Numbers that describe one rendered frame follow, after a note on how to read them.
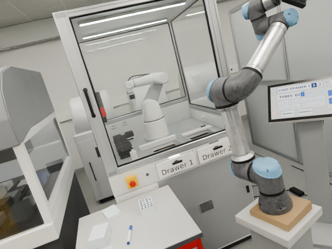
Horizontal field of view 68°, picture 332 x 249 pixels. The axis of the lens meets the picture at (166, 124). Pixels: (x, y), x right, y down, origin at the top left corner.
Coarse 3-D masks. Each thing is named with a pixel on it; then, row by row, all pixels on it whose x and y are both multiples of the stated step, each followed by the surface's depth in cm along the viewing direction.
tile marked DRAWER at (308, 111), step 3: (309, 108) 171; (312, 108) 170; (297, 111) 175; (300, 111) 174; (303, 111) 173; (306, 111) 172; (309, 111) 171; (312, 111) 170; (300, 114) 173; (303, 114) 172; (306, 114) 171; (309, 114) 170
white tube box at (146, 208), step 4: (140, 200) 155; (144, 200) 153; (148, 200) 152; (140, 204) 151; (144, 204) 149; (148, 204) 148; (152, 204) 147; (140, 208) 145; (144, 208) 144; (148, 208) 144; (152, 208) 145; (144, 212) 144; (148, 212) 145
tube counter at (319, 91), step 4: (296, 92) 180; (300, 92) 179; (304, 92) 177; (308, 92) 176; (312, 92) 174; (316, 92) 173; (320, 92) 171; (324, 92) 170; (296, 96) 179; (300, 96) 178; (304, 96) 176
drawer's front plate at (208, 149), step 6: (210, 144) 180; (216, 144) 179; (222, 144) 180; (228, 144) 182; (198, 150) 176; (204, 150) 177; (210, 150) 178; (216, 150) 180; (222, 150) 181; (228, 150) 183; (198, 156) 177; (204, 156) 178; (210, 156) 179; (216, 156) 181; (204, 162) 179
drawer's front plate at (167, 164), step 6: (180, 156) 173; (186, 156) 174; (192, 156) 175; (162, 162) 170; (168, 162) 171; (186, 162) 175; (192, 162) 176; (156, 168) 171; (162, 168) 170; (168, 168) 172; (174, 168) 173; (180, 168) 174; (186, 168) 176; (162, 174) 171; (168, 174) 172
